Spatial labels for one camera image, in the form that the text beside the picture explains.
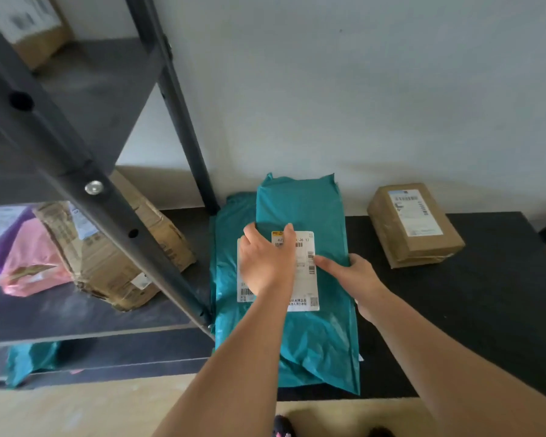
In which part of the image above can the person's left forearm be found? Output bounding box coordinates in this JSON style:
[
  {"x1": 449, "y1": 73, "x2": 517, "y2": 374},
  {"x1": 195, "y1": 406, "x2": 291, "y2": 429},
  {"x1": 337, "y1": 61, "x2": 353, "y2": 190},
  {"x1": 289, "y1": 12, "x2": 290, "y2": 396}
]
[{"x1": 154, "y1": 286, "x2": 297, "y2": 437}]

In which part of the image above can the black metal shelf rack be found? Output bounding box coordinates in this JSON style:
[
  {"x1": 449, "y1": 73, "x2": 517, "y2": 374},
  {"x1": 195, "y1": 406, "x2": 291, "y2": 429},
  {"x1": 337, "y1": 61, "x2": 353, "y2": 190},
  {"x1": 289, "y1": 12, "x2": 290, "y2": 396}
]
[{"x1": 0, "y1": 0, "x2": 221, "y2": 390}]

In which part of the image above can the black low metal table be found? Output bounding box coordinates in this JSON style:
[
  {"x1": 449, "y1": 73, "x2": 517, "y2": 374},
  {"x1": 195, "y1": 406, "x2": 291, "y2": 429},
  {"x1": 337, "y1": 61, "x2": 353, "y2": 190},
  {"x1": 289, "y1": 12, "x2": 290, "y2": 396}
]
[{"x1": 209, "y1": 211, "x2": 546, "y2": 402}]

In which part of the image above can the person's left hand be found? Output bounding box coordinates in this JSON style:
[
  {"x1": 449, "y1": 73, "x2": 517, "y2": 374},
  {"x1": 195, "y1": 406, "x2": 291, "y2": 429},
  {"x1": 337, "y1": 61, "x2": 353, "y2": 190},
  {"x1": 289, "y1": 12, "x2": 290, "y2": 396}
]
[{"x1": 237, "y1": 222, "x2": 297, "y2": 299}]

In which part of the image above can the small brown cardboard box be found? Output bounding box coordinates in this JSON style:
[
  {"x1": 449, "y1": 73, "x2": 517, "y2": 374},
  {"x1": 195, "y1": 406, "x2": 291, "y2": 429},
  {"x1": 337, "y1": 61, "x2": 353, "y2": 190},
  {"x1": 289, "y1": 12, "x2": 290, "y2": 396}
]
[{"x1": 367, "y1": 183, "x2": 466, "y2": 269}]

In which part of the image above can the bulky taped cardboard box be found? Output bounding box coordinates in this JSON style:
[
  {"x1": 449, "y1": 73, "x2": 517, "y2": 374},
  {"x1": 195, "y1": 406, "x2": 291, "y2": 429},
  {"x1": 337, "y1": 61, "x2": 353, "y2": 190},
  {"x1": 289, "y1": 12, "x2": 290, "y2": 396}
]
[{"x1": 34, "y1": 170, "x2": 197, "y2": 313}]

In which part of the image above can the pale cardboard box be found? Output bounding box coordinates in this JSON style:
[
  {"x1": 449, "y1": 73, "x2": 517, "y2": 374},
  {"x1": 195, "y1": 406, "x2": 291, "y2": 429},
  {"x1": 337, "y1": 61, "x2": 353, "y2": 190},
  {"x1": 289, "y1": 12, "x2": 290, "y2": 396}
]
[{"x1": 0, "y1": 0, "x2": 73, "y2": 71}]

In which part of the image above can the dark patterned slipper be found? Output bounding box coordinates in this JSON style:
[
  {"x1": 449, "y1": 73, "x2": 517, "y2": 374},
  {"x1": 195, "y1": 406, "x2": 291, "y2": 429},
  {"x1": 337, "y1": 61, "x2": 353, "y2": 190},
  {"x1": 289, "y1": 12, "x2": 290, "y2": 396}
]
[{"x1": 272, "y1": 415, "x2": 297, "y2": 437}]

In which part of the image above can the person's right hand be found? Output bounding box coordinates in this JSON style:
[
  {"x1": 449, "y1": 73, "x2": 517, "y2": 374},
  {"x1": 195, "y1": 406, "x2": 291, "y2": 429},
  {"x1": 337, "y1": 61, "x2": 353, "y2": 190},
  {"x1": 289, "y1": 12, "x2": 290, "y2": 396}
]
[{"x1": 314, "y1": 252, "x2": 385, "y2": 324}]

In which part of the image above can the person's right forearm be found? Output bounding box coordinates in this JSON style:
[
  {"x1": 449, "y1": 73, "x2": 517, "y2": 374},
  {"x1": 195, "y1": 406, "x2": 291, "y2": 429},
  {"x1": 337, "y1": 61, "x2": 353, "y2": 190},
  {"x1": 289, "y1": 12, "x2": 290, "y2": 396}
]
[{"x1": 359, "y1": 286, "x2": 546, "y2": 437}]

